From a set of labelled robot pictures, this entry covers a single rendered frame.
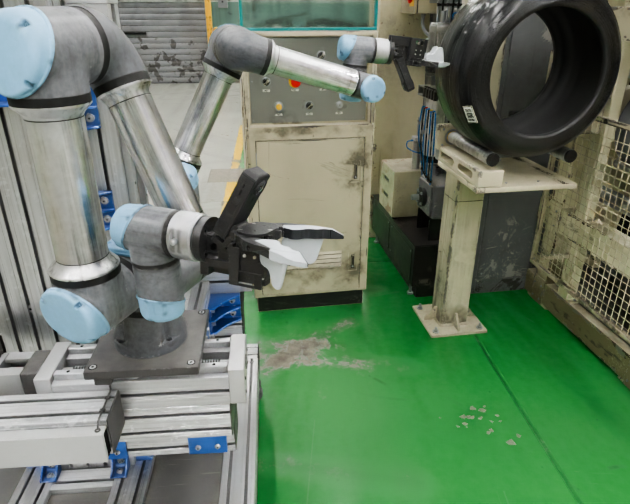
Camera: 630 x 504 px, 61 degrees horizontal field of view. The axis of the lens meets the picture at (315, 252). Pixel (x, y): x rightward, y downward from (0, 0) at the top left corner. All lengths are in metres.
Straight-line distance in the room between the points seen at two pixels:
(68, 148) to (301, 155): 1.54
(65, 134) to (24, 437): 0.59
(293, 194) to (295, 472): 1.16
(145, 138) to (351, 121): 1.54
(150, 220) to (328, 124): 1.59
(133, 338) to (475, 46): 1.28
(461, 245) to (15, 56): 1.91
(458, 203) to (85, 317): 1.68
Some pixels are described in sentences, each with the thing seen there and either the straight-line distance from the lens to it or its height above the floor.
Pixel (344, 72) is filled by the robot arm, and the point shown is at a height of 1.19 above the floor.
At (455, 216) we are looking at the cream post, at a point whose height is 0.56.
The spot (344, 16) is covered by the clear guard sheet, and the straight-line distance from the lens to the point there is 2.32.
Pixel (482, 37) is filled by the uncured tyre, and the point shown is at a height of 1.28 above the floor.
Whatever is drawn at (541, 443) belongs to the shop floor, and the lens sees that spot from 2.09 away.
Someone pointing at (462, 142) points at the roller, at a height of 0.91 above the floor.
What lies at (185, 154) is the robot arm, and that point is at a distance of 1.65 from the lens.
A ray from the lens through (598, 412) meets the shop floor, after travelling 2.30.
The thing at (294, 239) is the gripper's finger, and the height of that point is 1.05.
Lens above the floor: 1.37
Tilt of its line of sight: 25 degrees down
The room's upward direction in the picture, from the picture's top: straight up
